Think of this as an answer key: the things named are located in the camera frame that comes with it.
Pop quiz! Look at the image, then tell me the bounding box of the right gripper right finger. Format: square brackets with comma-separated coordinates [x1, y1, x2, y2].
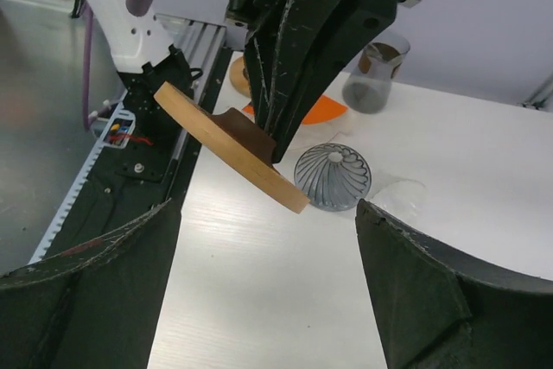
[355, 200, 552, 368]

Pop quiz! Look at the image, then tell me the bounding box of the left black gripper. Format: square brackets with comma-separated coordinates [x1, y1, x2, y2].
[226, 0, 421, 163]

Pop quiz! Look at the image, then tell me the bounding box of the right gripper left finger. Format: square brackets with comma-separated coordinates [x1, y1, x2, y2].
[1, 201, 181, 368]

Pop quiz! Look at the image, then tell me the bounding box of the orange coffee filter box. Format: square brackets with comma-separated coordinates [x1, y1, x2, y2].
[241, 94, 359, 145]

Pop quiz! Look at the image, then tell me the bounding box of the wooden dripper ring stand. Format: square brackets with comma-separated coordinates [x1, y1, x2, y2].
[154, 82, 309, 213]

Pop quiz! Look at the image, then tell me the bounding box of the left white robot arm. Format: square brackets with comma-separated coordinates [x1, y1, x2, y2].
[86, 0, 421, 162]

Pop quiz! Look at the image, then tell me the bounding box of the ribbed grey glass dripper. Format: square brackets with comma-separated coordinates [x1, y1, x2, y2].
[294, 143, 372, 212]

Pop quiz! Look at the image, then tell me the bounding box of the grey glass carafe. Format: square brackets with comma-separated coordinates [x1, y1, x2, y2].
[342, 30, 410, 114]

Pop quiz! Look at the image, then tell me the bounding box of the aluminium front rail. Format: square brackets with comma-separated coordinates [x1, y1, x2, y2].
[156, 14, 225, 72]

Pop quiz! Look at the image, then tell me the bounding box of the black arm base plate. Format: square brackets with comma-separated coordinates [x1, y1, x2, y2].
[38, 47, 234, 266]

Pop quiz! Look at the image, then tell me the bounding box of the grey slotted cable duct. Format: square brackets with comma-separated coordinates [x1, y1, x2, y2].
[28, 100, 129, 265]

